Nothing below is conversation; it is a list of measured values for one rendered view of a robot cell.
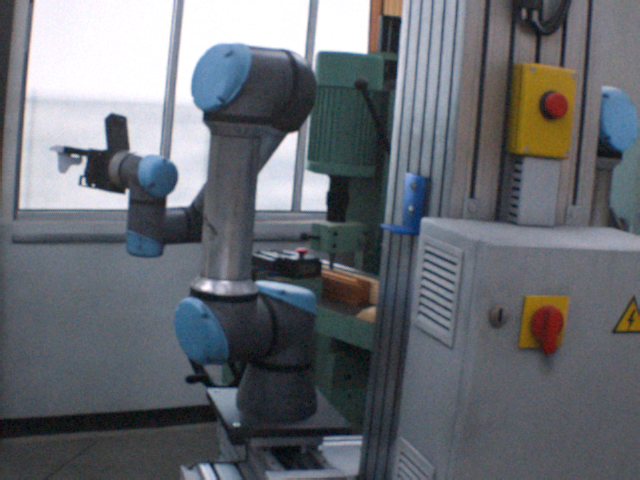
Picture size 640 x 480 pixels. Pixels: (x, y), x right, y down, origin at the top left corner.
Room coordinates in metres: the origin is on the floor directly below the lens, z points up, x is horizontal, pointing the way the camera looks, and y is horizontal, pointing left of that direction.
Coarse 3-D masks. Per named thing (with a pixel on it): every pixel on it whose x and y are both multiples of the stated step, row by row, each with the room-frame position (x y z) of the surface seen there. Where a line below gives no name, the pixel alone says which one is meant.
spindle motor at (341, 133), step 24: (336, 72) 2.30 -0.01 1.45; (360, 72) 2.30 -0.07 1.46; (336, 96) 2.30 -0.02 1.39; (360, 96) 2.30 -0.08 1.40; (312, 120) 2.35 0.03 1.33; (336, 120) 2.30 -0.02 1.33; (360, 120) 2.31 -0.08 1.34; (312, 144) 2.34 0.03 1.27; (336, 144) 2.30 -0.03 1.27; (360, 144) 2.31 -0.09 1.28; (312, 168) 2.33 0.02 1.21; (336, 168) 2.29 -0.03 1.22; (360, 168) 2.31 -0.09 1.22
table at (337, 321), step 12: (324, 300) 2.24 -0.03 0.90; (336, 300) 2.25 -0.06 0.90; (324, 312) 2.14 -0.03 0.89; (336, 312) 2.12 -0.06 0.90; (348, 312) 2.13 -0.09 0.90; (360, 312) 2.14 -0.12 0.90; (324, 324) 2.14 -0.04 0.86; (336, 324) 2.11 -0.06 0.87; (348, 324) 2.08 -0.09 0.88; (360, 324) 2.05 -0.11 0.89; (372, 324) 2.03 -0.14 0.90; (336, 336) 2.11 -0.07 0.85; (348, 336) 2.08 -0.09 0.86; (360, 336) 2.05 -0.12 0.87; (372, 336) 2.02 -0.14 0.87
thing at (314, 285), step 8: (256, 280) 2.19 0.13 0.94; (272, 280) 2.14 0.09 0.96; (280, 280) 2.13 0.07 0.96; (288, 280) 2.14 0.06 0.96; (296, 280) 2.16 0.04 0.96; (304, 280) 2.17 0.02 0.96; (312, 280) 2.19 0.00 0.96; (320, 280) 2.21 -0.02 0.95; (304, 288) 2.17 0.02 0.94; (312, 288) 2.19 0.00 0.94; (320, 288) 2.21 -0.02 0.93; (320, 296) 2.21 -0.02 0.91
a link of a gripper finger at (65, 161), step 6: (54, 150) 1.89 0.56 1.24; (60, 150) 1.88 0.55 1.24; (60, 156) 1.89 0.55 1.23; (66, 156) 1.88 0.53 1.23; (60, 162) 1.88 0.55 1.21; (66, 162) 1.88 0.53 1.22; (72, 162) 1.88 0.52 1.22; (78, 162) 1.87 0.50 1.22; (60, 168) 1.88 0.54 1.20; (66, 168) 1.88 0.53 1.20
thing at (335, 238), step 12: (312, 228) 2.37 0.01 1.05; (324, 228) 2.34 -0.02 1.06; (336, 228) 2.34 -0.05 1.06; (348, 228) 2.36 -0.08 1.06; (360, 228) 2.39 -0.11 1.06; (312, 240) 2.37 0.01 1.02; (324, 240) 2.33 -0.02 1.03; (336, 240) 2.34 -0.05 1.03; (348, 240) 2.37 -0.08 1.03; (324, 252) 2.33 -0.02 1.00; (336, 252) 2.34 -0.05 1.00
